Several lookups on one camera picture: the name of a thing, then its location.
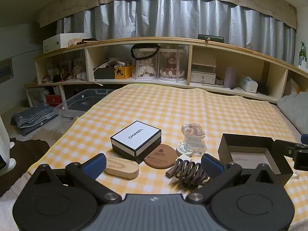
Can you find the lilac cup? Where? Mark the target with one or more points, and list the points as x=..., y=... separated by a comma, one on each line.
x=230, y=77

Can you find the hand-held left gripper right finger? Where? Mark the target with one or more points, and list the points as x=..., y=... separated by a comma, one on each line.
x=212, y=166

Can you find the yellow checked cloth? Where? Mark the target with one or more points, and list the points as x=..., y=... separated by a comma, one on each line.
x=168, y=105

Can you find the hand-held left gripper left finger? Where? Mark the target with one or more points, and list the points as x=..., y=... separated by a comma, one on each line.
x=95, y=166

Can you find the brown rug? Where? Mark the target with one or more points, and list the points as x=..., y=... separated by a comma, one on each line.
x=24, y=158

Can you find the small white drawer box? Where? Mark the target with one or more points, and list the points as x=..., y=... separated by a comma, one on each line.
x=203, y=77

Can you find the round cork coaster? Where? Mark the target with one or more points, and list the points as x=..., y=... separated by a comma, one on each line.
x=160, y=156

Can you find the white cardboard box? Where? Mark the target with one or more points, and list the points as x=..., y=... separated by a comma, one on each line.
x=61, y=42

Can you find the red box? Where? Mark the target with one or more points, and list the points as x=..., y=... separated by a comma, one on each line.
x=54, y=99

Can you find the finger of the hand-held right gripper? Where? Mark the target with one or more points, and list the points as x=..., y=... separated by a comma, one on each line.
x=304, y=138
x=284, y=147

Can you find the folded grey blanket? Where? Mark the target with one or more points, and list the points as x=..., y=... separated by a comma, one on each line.
x=33, y=120

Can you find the group of small figurines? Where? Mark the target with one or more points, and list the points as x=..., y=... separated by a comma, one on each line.
x=65, y=73

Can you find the black fluffy ball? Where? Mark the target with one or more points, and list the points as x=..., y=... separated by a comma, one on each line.
x=264, y=89

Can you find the large black box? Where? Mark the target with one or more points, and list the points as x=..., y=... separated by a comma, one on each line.
x=226, y=146

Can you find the dark green case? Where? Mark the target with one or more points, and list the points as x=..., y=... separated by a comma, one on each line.
x=211, y=38

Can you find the white lidded black gift box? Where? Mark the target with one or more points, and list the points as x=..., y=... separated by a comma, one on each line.
x=134, y=134

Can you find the clear storage bin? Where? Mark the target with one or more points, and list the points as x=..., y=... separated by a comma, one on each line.
x=81, y=101

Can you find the white tissue box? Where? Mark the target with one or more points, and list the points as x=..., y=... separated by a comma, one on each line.
x=247, y=84

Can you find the dark storage box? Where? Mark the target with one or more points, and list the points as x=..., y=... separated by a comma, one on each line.
x=104, y=73

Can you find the long wooden shelf unit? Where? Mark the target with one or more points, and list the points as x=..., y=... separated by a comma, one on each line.
x=168, y=40

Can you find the yellow printed box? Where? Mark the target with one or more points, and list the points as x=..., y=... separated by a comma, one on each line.
x=123, y=72

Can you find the white wall panel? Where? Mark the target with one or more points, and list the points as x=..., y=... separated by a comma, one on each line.
x=5, y=71

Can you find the green glass bottle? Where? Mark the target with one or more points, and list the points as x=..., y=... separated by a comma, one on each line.
x=302, y=54

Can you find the grey curtain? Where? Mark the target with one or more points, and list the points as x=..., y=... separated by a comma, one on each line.
x=168, y=19

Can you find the oval wooden block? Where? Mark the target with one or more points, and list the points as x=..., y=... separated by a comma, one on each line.
x=121, y=167

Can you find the grey pillow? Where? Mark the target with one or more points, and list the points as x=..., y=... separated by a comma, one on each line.
x=294, y=110

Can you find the doll in clear case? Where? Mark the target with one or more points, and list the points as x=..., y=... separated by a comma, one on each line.
x=172, y=68

